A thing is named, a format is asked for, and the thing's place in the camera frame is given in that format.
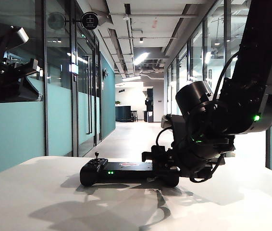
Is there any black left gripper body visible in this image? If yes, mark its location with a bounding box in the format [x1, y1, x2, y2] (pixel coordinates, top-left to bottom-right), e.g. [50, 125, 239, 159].
[0, 32, 41, 82]

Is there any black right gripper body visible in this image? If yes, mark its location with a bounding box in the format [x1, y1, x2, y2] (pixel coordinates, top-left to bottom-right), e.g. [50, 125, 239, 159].
[151, 145, 185, 178]

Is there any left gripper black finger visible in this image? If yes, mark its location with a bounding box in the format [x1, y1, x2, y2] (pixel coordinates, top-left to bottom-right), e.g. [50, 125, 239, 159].
[0, 77, 42, 103]

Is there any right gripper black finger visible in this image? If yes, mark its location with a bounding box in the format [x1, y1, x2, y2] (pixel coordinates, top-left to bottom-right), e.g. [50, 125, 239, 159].
[141, 151, 153, 163]

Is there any black remote control with joysticks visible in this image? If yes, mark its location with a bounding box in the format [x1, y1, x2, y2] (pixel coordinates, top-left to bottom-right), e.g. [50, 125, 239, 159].
[79, 151, 180, 188]

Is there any dark counter cabinet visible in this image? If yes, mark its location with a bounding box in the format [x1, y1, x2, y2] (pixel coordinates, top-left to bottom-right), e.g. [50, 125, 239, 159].
[115, 105, 132, 123]

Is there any tall black cabinet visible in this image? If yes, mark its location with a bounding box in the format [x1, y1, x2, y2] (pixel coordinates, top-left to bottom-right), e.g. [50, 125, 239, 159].
[146, 88, 155, 112]

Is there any round black hanging sign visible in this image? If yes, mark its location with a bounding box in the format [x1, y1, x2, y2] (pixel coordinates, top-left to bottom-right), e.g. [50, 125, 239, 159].
[81, 12, 99, 31]

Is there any long linear ceiling lamp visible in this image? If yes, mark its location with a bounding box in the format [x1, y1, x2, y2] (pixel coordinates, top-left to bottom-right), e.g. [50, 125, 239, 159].
[133, 52, 149, 66]

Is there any black right camera cable loop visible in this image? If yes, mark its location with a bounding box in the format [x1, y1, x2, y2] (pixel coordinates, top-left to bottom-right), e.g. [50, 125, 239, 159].
[155, 127, 174, 146]

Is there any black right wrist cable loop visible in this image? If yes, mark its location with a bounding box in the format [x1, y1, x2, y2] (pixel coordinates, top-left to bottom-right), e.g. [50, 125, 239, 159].
[189, 156, 225, 183]

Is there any long black door handle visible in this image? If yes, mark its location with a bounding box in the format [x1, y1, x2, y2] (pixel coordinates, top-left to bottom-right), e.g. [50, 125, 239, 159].
[86, 55, 93, 134]

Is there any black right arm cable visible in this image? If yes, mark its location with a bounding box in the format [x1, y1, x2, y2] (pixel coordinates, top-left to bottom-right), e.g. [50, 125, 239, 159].
[212, 55, 239, 104]

